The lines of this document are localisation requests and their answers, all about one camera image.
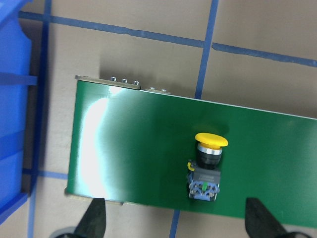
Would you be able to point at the yellow push button switch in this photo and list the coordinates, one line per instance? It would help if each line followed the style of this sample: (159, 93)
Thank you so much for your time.
(203, 177)

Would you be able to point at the brown paper table cover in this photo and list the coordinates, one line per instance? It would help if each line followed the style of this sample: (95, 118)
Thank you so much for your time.
(253, 53)

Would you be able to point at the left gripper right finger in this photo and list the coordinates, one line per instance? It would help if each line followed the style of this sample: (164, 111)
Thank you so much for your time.
(259, 222)

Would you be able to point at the green conveyor belt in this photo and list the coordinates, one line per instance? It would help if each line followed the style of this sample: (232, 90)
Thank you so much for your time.
(130, 145)

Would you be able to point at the left blue storage bin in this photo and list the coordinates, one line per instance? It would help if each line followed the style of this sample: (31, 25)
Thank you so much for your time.
(15, 55)

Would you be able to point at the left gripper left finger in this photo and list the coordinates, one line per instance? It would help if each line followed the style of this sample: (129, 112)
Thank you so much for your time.
(93, 222)

